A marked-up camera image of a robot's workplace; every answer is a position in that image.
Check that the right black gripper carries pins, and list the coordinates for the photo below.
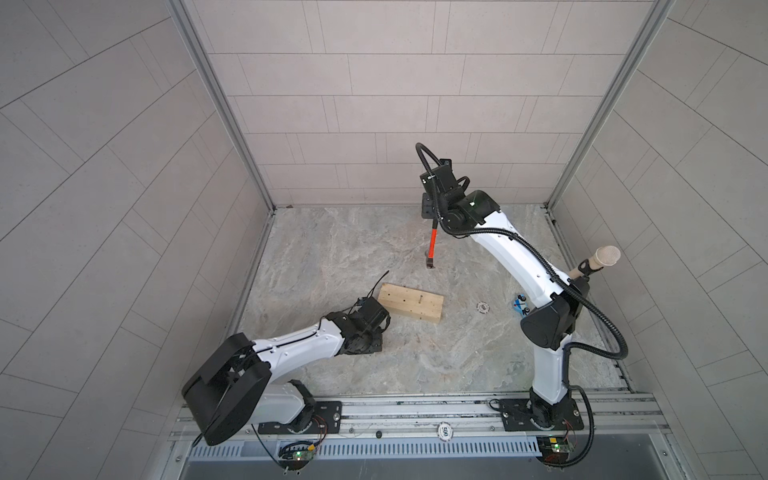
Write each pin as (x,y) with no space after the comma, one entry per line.
(428,208)

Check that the left green circuit board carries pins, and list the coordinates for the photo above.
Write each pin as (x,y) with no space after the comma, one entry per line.
(300,451)

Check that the black stand with wooden peg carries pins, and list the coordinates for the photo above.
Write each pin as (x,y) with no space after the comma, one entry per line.
(605,256)

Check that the green circuit board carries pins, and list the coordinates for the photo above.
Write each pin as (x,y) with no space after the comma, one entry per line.
(554,449)
(300,451)

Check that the right green circuit board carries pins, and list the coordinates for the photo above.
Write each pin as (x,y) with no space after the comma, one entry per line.
(554,449)

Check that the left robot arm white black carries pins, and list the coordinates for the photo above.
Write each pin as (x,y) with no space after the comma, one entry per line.
(245,381)

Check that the red black claw hammer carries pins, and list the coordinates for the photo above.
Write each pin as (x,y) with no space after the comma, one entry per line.
(431,248)

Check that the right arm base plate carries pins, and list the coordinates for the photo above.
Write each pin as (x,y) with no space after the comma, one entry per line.
(536,415)

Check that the pale wooden block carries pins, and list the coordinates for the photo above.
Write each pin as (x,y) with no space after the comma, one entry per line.
(406,301)

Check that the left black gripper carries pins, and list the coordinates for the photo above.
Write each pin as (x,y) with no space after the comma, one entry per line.
(378,344)

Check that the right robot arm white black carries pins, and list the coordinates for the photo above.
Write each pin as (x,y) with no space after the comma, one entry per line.
(549,324)

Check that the blue toy car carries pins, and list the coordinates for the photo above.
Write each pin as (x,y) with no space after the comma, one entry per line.
(520,305)

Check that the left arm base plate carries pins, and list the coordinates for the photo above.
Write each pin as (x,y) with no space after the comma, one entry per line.
(323,417)

